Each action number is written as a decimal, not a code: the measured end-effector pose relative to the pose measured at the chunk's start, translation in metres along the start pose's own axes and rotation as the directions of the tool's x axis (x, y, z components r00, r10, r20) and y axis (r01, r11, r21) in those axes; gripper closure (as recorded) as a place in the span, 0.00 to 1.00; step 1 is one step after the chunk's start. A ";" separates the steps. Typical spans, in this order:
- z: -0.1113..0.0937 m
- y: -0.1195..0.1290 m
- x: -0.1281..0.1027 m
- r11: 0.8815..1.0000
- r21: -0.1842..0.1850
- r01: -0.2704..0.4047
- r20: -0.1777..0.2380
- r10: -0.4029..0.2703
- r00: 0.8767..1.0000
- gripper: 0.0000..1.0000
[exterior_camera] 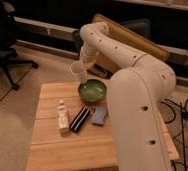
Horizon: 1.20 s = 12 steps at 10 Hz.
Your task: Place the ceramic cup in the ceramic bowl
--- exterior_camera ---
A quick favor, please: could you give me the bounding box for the black striped rectangular box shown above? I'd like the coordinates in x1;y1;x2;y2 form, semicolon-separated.
70;107;90;133

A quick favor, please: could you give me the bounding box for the blue sponge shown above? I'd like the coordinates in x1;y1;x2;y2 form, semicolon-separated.
91;106;107;126

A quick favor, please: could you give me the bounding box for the green ceramic bowl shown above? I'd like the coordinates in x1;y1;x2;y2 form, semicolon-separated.
78;79;107;102

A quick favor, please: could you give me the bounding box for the white plastic bottle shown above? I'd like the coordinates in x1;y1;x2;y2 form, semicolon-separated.
57;100;69;133

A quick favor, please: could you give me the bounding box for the black office chair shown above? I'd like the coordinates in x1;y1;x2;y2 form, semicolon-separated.
0;0;39;90

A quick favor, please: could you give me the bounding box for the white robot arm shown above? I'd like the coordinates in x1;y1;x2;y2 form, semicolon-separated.
80;22;176;171

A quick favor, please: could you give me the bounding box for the white ceramic cup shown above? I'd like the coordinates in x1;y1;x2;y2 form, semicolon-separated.
70;61;87;83

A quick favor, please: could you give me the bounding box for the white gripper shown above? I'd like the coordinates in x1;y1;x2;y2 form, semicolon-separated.
80;48;99;69

